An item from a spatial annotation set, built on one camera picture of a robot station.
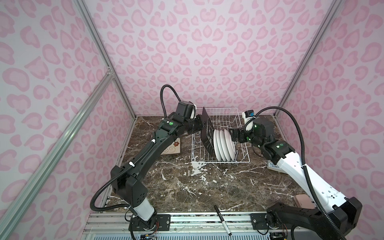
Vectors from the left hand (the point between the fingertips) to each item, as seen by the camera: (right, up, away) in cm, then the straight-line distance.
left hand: (209, 120), depth 74 cm
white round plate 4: (+13, -14, +12) cm, 23 cm away
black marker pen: (+6, -49, 0) cm, 49 cm away
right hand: (+14, -3, +1) cm, 15 cm away
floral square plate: (-21, -17, +25) cm, 37 cm away
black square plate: (0, -6, +14) cm, 15 cm away
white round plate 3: (+11, -13, +11) cm, 20 cm away
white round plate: (+5, -15, +8) cm, 17 cm away
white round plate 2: (+9, -13, +10) cm, 19 cm away
